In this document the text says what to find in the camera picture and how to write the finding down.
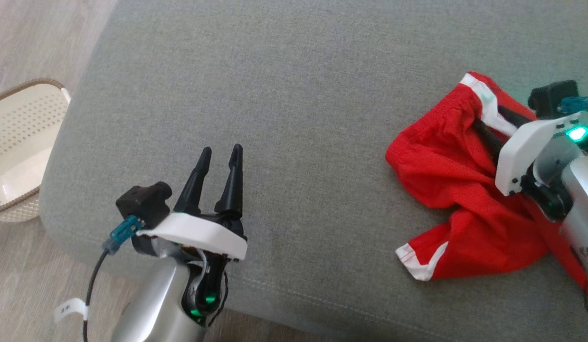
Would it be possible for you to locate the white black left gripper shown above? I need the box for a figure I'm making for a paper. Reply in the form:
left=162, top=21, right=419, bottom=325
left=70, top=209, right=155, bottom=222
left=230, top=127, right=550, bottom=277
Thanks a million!
left=136, top=144, right=248, bottom=328

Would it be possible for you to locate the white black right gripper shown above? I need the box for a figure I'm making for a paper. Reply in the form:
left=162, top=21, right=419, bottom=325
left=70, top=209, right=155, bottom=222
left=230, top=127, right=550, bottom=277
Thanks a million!
left=472, top=105, right=588, bottom=222

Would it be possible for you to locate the red shorts white stripe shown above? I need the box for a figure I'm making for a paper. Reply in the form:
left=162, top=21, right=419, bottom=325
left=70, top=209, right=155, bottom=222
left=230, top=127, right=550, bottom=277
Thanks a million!
left=385, top=71, right=588, bottom=302

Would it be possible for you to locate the grey sofa chaise seat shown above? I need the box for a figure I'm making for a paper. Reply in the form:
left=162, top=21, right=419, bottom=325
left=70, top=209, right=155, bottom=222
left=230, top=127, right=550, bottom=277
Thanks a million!
left=40, top=0, right=588, bottom=342

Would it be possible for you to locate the cream perforated laundry basket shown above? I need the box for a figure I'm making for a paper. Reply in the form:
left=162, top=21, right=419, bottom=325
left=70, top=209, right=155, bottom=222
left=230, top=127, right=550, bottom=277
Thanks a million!
left=0, top=78, right=71, bottom=223

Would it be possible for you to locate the black cable teal connector left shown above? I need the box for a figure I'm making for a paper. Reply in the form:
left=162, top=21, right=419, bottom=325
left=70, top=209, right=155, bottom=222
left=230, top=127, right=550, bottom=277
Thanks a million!
left=54, top=215, right=142, bottom=342

